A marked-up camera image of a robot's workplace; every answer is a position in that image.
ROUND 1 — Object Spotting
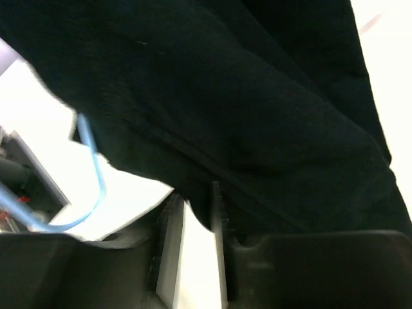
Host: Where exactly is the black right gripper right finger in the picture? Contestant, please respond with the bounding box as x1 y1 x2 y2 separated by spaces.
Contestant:
211 183 411 308

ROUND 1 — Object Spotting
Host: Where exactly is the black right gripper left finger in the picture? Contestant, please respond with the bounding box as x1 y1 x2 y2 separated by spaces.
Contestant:
1 193 183 308

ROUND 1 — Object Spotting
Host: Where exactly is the light blue wire hanger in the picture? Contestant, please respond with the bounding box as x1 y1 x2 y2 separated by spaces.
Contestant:
1 114 107 233

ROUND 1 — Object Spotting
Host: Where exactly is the black t shirt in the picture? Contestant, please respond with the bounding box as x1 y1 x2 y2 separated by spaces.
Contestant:
1 1 411 238

